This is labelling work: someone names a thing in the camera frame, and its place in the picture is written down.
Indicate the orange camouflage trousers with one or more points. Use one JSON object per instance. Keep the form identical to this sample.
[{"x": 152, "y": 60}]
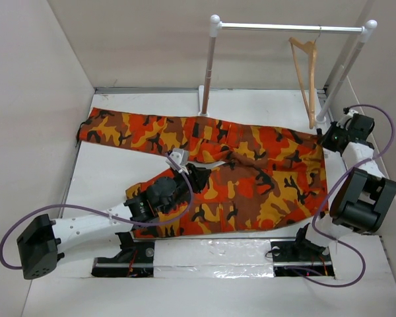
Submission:
[{"x": 263, "y": 177}]

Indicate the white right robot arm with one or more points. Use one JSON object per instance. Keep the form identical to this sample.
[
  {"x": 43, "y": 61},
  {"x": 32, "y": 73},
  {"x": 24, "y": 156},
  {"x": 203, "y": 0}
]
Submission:
[{"x": 365, "y": 196}]

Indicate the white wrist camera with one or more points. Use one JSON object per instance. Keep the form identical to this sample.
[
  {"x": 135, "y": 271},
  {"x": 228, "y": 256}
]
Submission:
[
  {"x": 177, "y": 159},
  {"x": 348, "y": 116}
]

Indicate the white clothes rack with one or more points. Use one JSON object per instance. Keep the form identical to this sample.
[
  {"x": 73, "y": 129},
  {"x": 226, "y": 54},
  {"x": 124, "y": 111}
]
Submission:
[{"x": 362, "y": 33}]

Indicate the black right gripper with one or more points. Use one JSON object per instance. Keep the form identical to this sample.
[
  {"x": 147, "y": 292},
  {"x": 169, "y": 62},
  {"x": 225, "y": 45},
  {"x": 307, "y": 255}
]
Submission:
[{"x": 332, "y": 129}]

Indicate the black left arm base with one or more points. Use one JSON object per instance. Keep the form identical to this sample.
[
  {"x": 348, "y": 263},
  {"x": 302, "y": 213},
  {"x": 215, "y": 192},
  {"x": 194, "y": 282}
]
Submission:
[{"x": 134, "y": 261}]

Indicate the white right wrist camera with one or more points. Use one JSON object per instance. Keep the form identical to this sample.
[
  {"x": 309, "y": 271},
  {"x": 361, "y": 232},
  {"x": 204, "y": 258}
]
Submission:
[{"x": 348, "y": 116}]

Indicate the wooden clothes hanger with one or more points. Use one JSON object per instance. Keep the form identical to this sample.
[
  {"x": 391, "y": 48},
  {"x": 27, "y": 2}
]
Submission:
[{"x": 306, "y": 84}]

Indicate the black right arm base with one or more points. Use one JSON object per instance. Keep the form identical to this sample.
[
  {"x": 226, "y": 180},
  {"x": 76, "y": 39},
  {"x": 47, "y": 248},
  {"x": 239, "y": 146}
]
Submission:
[{"x": 289, "y": 262}]

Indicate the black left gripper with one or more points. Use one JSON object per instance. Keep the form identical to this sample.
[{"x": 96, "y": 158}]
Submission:
[{"x": 197, "y": 176}]

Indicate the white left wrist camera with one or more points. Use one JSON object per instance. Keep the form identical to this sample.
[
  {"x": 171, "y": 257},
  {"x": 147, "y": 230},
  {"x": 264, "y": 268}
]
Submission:
[{"x": 177, "y": 159}]

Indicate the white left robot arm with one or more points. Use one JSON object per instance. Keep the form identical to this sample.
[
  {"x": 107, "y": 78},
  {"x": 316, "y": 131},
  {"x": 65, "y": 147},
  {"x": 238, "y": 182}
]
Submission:
[{"x": 46, "y": 243}]

